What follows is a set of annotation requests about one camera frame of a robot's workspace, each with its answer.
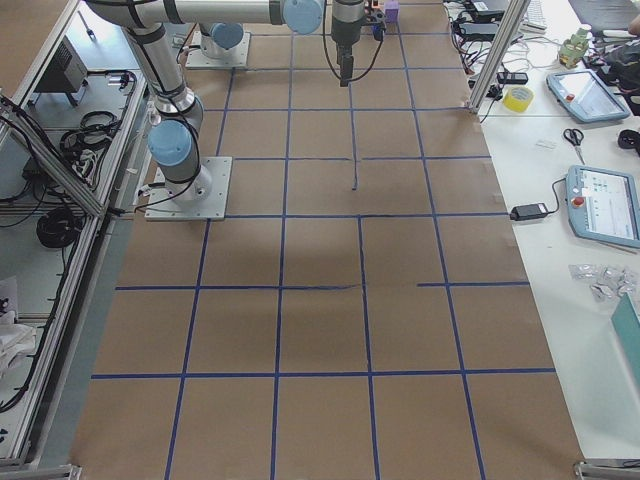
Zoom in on near teach pendant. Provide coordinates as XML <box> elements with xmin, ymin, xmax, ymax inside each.
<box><xmin>565</xmin><ymin>165</ymin><xmax>639</xmax><ymax>249</ymax></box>

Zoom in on purple foam block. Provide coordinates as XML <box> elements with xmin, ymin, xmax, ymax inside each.
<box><xmin>384</xmin><ymin>0</ymin><xmax>400</xmax><ymax>24</ymax></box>

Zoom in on teach pendant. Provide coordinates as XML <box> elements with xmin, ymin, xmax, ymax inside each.
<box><xmin>565</xmin><ymin>165</ymin><xmax>639</xmax><ymax>249</ymax></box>
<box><xmin>546</xmin><ymin>70</ymin><xmax>630</xmax><ymax>123</ymax></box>

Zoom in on far teach pendant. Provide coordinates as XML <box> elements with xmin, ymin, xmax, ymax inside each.
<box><xmin>546</xmin><ymin>70</ymin><xmax>630</xmax><ymax>123</ymax></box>

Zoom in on bag of screws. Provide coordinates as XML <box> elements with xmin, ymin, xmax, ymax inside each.
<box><xmin>568</xmin><ymin>264</ymin><xmax>639</xmax><ymax>302</ymax></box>

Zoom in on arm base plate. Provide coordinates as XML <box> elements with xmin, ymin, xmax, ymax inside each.
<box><xmin>185</xmin><ymin>31</ymin><xmax>251</xmax><ymax>70</ymax></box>
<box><xmin>144</xmin><ymin>156</ymin><xmax>233</xmax><ymax>221</ymax></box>

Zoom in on white cloth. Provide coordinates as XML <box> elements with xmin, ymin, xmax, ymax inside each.
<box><xmin>0</xmin><ymin>277</ymin><xmax>39</xmax><ymax>386</ymax></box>

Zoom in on yellow tape roll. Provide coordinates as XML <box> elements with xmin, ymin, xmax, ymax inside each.
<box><xmin>503</xmin><ymin>85</ymin><xmax>534</xmax><ymax>113</ymax></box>

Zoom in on black power adapter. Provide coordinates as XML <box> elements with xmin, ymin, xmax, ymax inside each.
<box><xmin>509</xmin><ymin>203</ymin><xmax>549</xmax><ymax>221</ymax></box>

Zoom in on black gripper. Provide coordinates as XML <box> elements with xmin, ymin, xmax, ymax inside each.
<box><xmin>331</xmin><ymin>16</ymin><xmax>361</xmax><ymax>63</ymax></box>
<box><xmin>365</xmin><ymin>0</ymin><xmax>386</xmax><ymax>40</ymax></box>

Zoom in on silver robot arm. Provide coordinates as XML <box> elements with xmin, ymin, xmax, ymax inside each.
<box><xmin>88</xmin><ymin>1</ymin><xmax>366</xmax><ymax>206</ymax></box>
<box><xmin>200</xmin><ymin>1</ymin><xmax>386</xmax><ymax>61</ymax></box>

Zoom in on black handled scissors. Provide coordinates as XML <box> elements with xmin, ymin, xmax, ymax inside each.
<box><xmin>563</xmin><ymin>128</ymin><xmax>585</xmax><ymax>165</ymax></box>

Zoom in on aluminium frame post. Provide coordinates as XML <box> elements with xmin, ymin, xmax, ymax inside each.
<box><xmin>467</xmin><ymin>0</ymin><xmax>530</xmax><ymax>113</ymax></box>

